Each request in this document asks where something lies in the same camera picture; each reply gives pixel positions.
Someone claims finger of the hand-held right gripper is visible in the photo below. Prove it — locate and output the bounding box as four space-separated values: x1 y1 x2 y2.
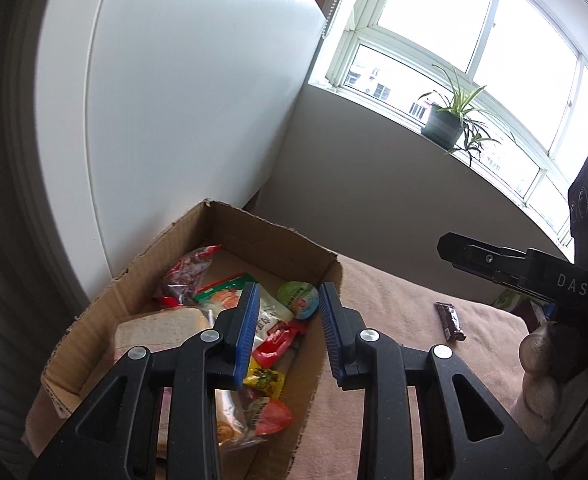
436 232 531 288

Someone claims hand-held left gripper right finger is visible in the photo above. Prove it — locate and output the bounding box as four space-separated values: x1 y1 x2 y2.
319 282 555 480

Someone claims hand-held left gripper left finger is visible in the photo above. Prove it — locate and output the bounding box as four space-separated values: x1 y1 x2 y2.
26 282 261 480

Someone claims green lidded jelly cup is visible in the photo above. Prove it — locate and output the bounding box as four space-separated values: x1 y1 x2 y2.
277 281 321 320

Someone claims cardboard box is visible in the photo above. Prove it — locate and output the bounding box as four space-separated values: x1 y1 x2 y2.
21 199 345 480

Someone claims clear bag of mixed candies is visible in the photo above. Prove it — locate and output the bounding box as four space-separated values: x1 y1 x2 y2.
214 362 295 450

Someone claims sliced bread packet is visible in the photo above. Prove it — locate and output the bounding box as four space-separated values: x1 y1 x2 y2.
110 306 216 367

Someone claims person's right hand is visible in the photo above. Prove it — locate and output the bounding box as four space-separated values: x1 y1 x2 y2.
519 321 588 443

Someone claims white snack packet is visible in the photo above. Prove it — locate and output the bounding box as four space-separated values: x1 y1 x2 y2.
253 290 295 347

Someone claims red snack packet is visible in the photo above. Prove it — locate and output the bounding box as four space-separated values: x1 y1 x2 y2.
250 320 309 372

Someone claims green and orange snack packet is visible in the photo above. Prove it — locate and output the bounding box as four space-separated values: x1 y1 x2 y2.
193 273 258 312

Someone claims brown chocolate bar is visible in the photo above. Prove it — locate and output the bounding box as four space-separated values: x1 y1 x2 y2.
433 301 468 344

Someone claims pink tablecloth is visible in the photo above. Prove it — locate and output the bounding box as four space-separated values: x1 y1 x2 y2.
21 254 567 480

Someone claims red dates bag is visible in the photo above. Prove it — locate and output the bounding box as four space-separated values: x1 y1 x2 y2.
153 244 224 309

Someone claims potted spider plant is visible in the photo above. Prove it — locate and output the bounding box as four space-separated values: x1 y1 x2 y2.
417 63 501 167

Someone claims white cabinet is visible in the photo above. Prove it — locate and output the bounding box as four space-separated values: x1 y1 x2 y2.
33 0 328 307

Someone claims white ribbed panel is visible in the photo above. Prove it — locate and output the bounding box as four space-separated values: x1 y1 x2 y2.
0 5 92 461

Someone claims white framed window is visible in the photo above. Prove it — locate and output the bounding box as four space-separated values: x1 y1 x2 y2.
305 0 588 250

